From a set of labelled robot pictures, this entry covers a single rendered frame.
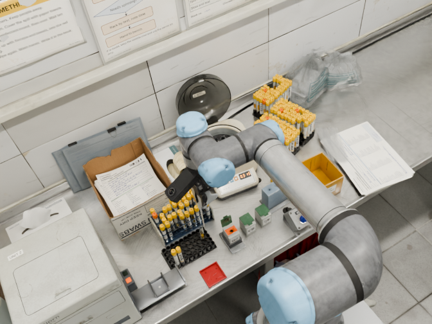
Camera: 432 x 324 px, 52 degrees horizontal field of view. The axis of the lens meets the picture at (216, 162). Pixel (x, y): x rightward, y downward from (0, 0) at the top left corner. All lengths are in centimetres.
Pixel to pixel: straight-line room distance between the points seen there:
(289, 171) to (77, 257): 65
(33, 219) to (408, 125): 149
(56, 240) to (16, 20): 62
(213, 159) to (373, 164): 90
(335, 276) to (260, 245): 80
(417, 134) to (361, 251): 119
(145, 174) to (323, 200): 95
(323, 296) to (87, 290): 68
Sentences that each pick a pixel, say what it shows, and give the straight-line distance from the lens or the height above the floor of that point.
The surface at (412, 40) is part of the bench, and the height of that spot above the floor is 87.
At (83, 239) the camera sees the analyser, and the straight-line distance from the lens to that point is 132.
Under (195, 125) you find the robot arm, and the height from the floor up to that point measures 149.
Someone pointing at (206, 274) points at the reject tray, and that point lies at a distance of 151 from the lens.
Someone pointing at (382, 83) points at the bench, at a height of 87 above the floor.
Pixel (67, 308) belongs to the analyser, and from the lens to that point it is 126.
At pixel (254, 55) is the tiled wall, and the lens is 188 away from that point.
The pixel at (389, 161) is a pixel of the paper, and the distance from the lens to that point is 180.
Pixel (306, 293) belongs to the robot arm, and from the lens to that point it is 76.
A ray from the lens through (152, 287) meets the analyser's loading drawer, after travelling 145.
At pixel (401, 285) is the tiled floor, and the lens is 255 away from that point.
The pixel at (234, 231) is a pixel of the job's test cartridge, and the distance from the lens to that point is 149.
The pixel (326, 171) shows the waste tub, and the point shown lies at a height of 91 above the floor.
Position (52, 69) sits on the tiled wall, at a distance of 151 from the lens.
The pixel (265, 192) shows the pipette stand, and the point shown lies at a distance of 155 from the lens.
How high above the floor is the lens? 224
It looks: 51 degrees down
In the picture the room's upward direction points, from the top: 8 degrees counter-clockwise
